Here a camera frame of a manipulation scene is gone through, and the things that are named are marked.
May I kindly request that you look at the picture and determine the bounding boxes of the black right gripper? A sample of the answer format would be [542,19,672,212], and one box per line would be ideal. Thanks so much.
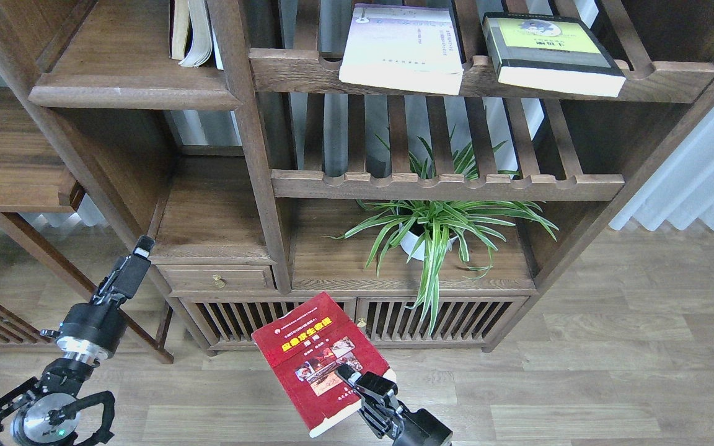
[335,364,453,445]

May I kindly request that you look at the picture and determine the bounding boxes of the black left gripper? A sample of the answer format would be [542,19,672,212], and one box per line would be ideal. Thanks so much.
[42,236,155,366]

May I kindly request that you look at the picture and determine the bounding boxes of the red paperback book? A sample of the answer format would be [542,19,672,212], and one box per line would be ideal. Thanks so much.
[252,292,397,438]

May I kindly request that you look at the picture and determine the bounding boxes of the yellow-green black book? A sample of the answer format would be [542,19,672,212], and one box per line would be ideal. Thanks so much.
[482,12,626,98]

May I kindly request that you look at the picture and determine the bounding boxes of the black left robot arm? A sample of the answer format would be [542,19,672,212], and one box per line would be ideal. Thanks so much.
[0,236,155,445]

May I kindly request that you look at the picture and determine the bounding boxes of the beige upright books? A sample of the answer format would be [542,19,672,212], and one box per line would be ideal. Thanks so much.
[168,1,224,70]

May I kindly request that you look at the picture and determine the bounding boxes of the brass drawer knob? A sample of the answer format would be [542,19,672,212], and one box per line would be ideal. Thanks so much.
[212,274,226,289]

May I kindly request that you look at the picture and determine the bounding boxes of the white plant pot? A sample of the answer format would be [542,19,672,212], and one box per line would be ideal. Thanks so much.
[399,223,458,261]

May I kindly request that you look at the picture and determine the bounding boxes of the green spider plant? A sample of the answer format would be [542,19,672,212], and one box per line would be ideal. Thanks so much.
[338,199,558,334]

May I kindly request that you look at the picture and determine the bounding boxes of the wooden side table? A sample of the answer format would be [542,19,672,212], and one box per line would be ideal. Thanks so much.
[0,87,175,364]

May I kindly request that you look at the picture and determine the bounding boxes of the dark wooden bookshelf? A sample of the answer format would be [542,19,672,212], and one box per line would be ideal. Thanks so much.
[0,1,714,353]

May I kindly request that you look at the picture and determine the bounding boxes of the white lavender book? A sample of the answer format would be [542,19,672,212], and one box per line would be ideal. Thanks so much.
[339,3,464,95]

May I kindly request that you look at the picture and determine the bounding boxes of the white curtain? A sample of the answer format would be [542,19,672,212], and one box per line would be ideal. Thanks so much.
[609,107,714,231]

